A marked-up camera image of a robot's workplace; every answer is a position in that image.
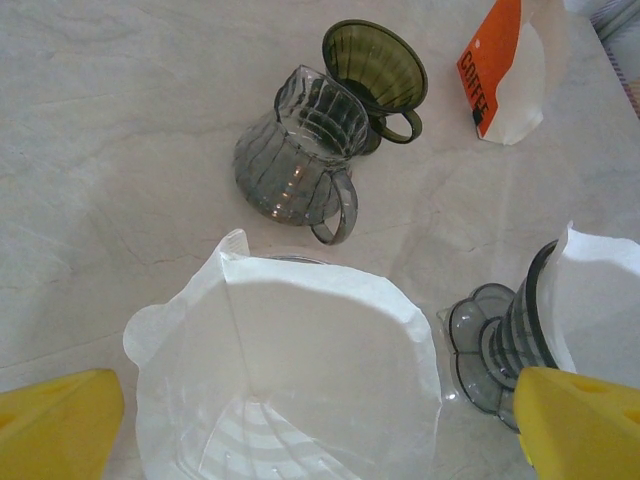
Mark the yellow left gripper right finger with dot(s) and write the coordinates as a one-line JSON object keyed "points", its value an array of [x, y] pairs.
{"points": [[585, 435]]}

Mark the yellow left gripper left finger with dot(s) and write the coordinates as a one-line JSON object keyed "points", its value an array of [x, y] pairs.
{"points": [[55, 430]]}

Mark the grey ribbed plastic dripper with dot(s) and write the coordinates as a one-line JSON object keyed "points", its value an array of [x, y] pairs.
{"points": [[480, 340]]}

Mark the dark green plastic dripper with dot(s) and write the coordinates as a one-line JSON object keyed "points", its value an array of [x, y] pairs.
{"points": [[385, 75]]}

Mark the grey ribbed glass server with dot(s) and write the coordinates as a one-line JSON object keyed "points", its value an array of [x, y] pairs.
{"points": [[280, 175]]}

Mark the plaid fabric backdrop panel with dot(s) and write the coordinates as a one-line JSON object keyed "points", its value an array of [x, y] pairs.
{"points": [[625, 30]]}

